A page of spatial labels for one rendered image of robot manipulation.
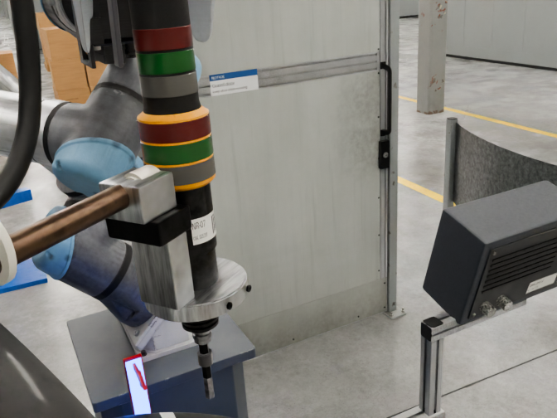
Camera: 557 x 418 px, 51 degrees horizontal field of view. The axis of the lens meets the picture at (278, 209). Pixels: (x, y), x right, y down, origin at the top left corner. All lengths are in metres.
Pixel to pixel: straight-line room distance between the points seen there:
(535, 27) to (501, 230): 9.47
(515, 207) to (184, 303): 0.84
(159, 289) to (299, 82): 2.13
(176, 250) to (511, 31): 10.52
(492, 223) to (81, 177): 0.69
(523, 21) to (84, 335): 9.83
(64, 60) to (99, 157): 7.21
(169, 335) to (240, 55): 1.41
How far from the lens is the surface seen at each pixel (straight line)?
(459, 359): 2.85
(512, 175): 2.53
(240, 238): 2.51
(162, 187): 0.34
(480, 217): 1.07
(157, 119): 0.35
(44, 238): 0.29
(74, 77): 7.87
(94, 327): 1.31
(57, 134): 0.67
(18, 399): 0.48
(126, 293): 1.11
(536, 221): 1.11
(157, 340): 1.15
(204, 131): 0.35
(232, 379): 1.18
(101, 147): 0.64
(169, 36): 0.34
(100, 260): 1.08
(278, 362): 2.80
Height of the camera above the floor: 1.65
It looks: 22 degrees down
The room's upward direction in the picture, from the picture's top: 4 degrees counter-clockwise
